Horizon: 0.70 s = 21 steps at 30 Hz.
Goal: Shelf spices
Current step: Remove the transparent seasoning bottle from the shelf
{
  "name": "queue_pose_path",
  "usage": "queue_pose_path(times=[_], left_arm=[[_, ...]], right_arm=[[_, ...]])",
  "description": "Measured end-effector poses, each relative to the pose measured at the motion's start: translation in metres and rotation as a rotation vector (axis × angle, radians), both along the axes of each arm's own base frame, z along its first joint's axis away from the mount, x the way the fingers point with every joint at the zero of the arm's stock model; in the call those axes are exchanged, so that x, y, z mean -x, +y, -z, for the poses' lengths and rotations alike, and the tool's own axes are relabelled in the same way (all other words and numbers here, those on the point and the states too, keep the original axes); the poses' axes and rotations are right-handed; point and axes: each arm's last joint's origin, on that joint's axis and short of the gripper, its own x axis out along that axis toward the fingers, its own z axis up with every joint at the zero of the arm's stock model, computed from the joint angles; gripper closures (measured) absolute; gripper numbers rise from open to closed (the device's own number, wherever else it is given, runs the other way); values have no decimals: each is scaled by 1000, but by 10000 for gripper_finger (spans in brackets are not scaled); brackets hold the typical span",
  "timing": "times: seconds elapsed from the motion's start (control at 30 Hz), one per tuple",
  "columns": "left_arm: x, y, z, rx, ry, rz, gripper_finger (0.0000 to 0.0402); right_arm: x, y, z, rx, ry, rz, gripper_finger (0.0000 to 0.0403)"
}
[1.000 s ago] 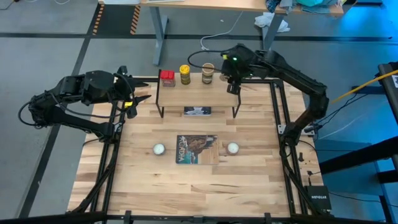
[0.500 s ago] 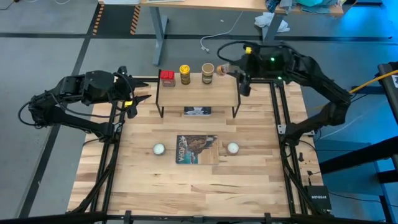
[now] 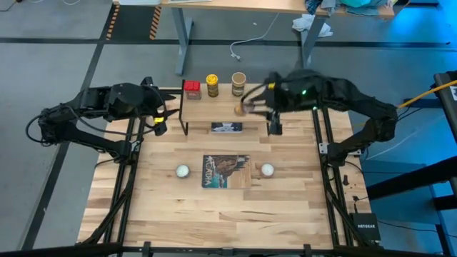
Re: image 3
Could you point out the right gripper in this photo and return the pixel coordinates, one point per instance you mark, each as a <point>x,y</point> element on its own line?
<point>275,96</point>

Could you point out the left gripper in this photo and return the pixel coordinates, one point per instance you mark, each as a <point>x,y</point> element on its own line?
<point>155,101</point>

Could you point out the red-lid smoked paprika tin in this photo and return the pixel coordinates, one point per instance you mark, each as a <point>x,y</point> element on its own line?
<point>192,90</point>

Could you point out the yellow-lid dark spice jar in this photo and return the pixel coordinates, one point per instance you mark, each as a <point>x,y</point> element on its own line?
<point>212,85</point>

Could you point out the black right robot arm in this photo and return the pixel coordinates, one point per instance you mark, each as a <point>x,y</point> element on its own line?
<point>357,96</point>

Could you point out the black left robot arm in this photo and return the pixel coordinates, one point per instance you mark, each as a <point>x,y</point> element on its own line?
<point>89,100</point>

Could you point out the wooden desk shelf black legs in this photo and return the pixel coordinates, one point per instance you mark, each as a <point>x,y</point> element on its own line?
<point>221,107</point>

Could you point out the small dark mountain notebook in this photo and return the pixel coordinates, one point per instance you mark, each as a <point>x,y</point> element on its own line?
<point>226,127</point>

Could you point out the left white ball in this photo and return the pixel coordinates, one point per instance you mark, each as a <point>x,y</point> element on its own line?
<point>182,171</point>

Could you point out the Acadia national park book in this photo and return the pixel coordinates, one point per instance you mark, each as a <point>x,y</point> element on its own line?
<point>225,171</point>

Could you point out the white crumpled cloth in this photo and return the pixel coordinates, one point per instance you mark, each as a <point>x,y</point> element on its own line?
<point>303,23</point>

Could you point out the wooden desk grey legs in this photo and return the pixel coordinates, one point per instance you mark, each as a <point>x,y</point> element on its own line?
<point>250,4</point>

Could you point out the white box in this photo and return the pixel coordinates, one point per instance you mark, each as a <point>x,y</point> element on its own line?
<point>139,1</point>

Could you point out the small black plug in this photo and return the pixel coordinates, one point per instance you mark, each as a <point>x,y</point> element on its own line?
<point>345,179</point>

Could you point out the pile of mixed clothes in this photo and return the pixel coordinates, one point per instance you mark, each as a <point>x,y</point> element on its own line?
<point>357,5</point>

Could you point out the thick black steel beam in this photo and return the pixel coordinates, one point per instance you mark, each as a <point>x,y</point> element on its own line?
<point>410,176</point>

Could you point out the left arm silver base plate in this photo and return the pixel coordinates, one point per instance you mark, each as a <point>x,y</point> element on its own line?
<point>135,146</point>

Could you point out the right arm silver base plate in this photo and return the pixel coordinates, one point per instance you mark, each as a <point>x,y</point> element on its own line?
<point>323,147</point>

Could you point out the black aluminium table frame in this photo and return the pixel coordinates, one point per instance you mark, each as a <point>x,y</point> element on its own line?
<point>331,214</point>

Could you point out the black Netgear network switch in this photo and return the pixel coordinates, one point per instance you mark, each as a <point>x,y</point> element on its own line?
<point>365,226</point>

